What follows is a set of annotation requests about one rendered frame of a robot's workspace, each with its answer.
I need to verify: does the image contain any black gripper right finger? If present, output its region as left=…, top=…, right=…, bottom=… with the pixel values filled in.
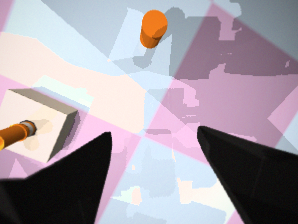
left=197, top=126, right=298, bottom=224

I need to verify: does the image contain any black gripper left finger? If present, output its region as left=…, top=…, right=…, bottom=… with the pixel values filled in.
left=0, top=131, right=113, bottom=224

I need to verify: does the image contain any brown cylinder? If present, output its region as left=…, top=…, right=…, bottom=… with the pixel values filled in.
left=140, top=10, right=168, bottom=49

